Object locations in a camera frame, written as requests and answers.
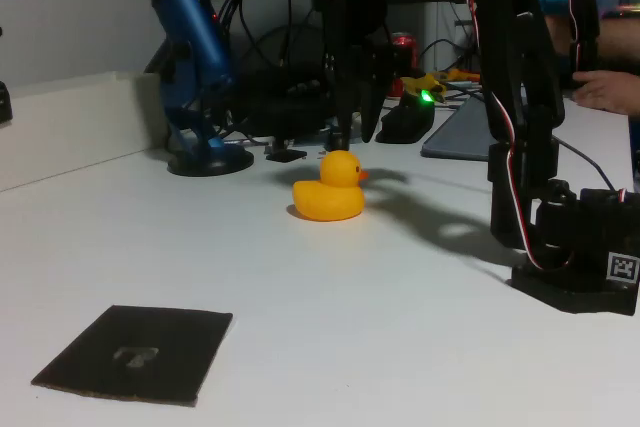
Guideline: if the yellow rubber duck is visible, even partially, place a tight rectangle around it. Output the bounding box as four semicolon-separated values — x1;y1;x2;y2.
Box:
292;150;370;222

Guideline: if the black leader arm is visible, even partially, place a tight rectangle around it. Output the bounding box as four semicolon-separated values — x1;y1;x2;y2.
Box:
532;0;604;91

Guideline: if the person's right forearm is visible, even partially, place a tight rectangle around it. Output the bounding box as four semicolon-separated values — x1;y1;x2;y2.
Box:
598;16;640;59

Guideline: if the black cardboard square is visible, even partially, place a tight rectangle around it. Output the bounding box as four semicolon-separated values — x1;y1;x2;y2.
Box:
30;304;235;408

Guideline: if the person's right hand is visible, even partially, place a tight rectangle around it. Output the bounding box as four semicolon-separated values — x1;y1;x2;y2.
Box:
544;14;571;56

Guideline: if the person's left hand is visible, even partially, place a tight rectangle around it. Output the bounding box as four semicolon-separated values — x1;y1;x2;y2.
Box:
571;69;640;116

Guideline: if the black rounded desk object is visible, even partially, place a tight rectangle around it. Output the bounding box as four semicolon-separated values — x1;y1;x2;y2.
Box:
375;91;435;144

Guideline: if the small black cube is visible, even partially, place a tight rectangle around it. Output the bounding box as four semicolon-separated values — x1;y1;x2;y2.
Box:
324;126;352;152

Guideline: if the red cola can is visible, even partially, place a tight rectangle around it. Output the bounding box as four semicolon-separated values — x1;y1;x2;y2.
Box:
389;31;419;98

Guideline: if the black audio equipment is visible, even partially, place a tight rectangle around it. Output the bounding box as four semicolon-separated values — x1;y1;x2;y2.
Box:
232;64;331;141

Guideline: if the flat black plate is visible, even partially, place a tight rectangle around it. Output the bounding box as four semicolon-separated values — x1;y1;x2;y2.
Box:
264;146;309;163

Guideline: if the yellow orange hand tool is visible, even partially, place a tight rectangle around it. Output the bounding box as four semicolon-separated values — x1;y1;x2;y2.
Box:
434;68;482;87

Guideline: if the grey tablet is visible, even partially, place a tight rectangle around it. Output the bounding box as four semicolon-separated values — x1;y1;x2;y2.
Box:
420;94;494;162

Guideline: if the blue desk microphone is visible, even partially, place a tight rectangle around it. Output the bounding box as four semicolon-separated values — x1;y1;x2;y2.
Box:
142;0;255;178

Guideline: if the white raised shelf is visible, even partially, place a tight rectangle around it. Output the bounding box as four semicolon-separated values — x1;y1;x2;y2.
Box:
0;70;169;193

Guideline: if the black white marker tag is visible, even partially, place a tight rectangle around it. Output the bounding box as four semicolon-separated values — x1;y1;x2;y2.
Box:
607;252;640;284

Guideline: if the yellow gripper camera green light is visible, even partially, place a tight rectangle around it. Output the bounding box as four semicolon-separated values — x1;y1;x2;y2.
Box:
399;74;446;106

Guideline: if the red white servo wire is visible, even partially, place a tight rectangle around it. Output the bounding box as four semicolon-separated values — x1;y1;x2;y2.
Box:
298;0;576;276

